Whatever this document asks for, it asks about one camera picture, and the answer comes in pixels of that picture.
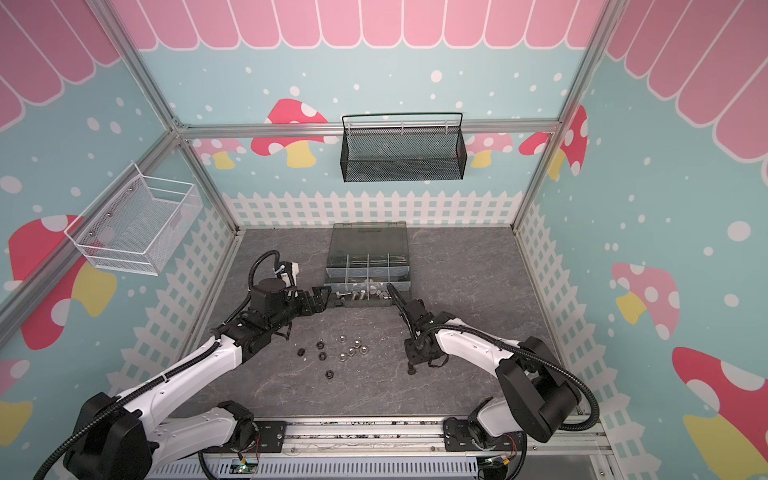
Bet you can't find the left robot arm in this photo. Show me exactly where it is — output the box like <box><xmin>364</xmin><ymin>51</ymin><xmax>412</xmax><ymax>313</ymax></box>
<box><xmin>34</xmin><ymin>250</ymin><xmax>331</xmax><ymax>479</ymax></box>

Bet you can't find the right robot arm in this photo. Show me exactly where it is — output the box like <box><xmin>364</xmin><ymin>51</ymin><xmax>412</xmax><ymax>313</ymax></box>
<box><xmin>386</xmin><ymin>283</ymin><xmax>600</xmax><ymax>450</ymax></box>

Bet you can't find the green plastic organizer box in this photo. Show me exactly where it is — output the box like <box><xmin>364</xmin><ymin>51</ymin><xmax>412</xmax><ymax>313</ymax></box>
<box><xmin>325</xmin><ymin>222</ymin><xmax>412</xmax><ymax>308</ymax></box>

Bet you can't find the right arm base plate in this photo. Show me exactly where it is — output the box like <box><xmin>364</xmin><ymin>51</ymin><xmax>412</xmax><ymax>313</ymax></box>
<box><xmin>442</xmin><ymin>417</ymin><xmax>524</xmax><ymax>452</ymax></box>

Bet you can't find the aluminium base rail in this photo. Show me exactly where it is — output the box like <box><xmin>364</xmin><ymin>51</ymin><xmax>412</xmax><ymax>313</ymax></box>
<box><xmin>149</xmin><ymin>416</ymin><xmax>622</xmax><ymax>479</ymax></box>

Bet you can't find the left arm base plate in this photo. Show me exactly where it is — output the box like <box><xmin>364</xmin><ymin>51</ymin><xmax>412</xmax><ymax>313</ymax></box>
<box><xmin>237</xmin><ymin>420</ymin><xmax>288</xmax><ymax>454</ymax></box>

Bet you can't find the black wire mesh basket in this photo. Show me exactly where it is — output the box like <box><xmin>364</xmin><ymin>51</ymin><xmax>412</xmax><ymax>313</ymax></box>
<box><xmin>340</xmin><ymin>112</ymin><xmax>468</xmax><ymax>183</ymax></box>

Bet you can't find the white wire mesh basket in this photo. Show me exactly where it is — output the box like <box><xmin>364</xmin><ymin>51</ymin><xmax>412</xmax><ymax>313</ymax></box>
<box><xmin>64</xmin><ymin>164</ymin><xmax>203</xmax><ymax>276</ymax></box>

